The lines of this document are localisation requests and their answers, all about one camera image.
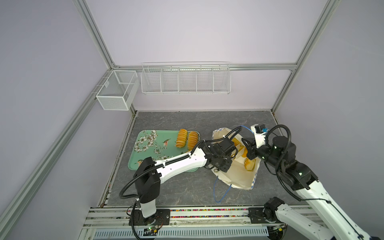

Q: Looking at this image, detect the checkered paper bag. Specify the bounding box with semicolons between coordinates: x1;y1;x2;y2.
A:
211;134;261;190

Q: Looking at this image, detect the yellow fake bread loaf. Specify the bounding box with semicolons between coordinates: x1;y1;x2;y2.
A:
187;131;199;151

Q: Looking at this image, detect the yellow fake bread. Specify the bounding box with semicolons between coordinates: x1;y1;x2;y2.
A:
175;129;188;148
244;158;256;171

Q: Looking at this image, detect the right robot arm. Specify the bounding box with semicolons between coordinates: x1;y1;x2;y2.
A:
242;133;374;240

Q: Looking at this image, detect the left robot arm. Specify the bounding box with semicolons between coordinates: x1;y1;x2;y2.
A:
119;137;239;224

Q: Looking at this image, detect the green floral tray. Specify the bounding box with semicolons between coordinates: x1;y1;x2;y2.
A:
128;130;189;171

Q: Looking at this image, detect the white mesh box basket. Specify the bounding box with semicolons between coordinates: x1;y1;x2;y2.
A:
96;70;140;111

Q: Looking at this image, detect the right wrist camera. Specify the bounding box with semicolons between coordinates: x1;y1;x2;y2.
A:
251;124;268;148

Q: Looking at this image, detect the white wire shelf basket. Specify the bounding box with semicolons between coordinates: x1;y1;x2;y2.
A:
141;62;232;95

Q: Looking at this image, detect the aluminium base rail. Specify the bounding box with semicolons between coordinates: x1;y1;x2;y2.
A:
78;205;343;240

